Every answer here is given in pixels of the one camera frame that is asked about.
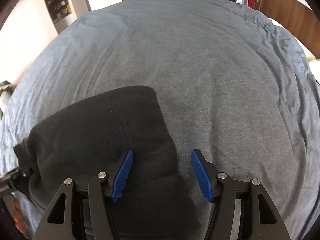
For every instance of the wooden headboard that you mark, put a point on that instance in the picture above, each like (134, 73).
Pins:
(296, 18)

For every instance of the blue-grey bed duvet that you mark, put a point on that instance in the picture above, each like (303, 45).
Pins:
(227, 80)

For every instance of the dark navy fleece pants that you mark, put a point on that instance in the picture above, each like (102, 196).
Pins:
(87, 137)

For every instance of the person's left hand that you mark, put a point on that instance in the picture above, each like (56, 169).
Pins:
(18, 218)

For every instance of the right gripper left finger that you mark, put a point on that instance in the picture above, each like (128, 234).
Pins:
(63, 218)

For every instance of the built-in wall shelf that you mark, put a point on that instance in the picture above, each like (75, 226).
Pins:
(64, 12)

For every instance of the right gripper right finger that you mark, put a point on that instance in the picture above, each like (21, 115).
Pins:
(259, 217)

